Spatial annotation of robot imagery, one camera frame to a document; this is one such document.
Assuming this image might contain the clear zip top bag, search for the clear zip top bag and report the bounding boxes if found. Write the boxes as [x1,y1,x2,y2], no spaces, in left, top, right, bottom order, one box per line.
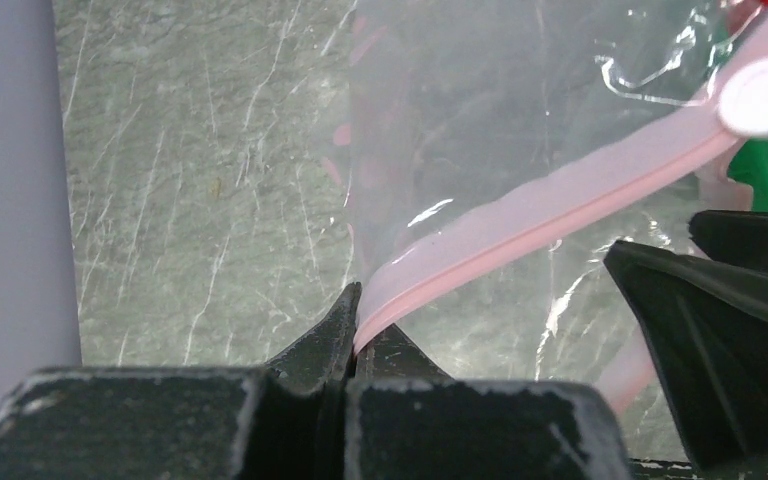
[330,1,768,459]

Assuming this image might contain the green plastic tray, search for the green plastic tray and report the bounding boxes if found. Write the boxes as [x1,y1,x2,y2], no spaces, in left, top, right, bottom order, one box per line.
[715,19,768,215]

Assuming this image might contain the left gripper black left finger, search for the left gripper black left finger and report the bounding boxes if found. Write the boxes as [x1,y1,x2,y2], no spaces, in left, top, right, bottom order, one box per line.
[266,282,362,395]

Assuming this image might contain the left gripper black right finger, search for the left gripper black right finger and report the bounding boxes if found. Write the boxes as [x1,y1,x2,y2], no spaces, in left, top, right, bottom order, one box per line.
[356,325,452,382]

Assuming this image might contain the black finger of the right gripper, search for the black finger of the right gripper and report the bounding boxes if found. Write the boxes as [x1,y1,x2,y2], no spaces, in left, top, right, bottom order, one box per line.
[604,241,768,472]
[688,210,768,273]

